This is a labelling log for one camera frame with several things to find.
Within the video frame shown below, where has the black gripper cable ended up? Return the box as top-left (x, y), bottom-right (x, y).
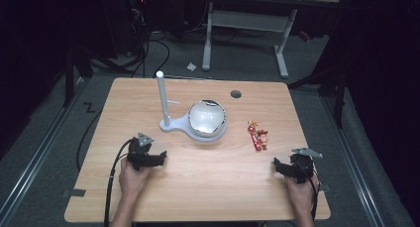
top-left (103, 138), bottom-right (137, 227)
top-left (295, 160), bottom-right (321, 222)

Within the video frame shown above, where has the small cartoon figure packet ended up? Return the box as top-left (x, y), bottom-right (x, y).
top-left (257, 129), bottom-right (269, 152)

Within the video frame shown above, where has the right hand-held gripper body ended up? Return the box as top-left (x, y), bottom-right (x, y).
top-left (282, 147), bottom-right (324, 184)

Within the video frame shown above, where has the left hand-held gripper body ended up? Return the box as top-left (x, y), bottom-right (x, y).
top-left (126, 132), bottom-right (161, 171)

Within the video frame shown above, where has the metal floor rail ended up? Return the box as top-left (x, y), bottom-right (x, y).
top-left (321, 94), bottom-right (387, 227)
top-left (0, 75), bottom-right (87, 221)

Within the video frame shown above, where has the grey frame wooden desk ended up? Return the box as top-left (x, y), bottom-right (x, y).
top-left (200, 0), bottom-right (342, 79)

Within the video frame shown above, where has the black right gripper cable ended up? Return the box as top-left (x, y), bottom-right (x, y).
top-left (295, 160), bottom-right (321, 222)

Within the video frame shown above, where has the black floor tape strip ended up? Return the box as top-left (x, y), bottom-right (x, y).
top-left (61, 188), bottom-right (87, 198)

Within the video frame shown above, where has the white stand with pole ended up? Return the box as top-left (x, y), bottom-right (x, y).
top-left (156, 70), bottom-right (228, 143)

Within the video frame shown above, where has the bundle of black floor cables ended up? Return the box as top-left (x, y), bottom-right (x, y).
top-left (95, 2), bottom-right (172, 78)

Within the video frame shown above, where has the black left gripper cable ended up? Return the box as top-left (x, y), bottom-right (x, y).
top-left (103, 138), bottom-right (137, 227)

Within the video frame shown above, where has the red snack packet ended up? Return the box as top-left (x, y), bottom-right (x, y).
top-left (247, 120), bottom-right (263, 153)

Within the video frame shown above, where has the black metal stand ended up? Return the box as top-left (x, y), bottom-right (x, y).
top-left (287, 52), bottom-right (351, 130)

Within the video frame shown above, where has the person's right hand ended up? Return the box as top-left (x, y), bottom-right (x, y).
top-left (283, 172), bottom-right (320, 209)

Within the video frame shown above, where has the person's left hand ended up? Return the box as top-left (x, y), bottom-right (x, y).
top-left (118, 158), bottom-right (152, 195)

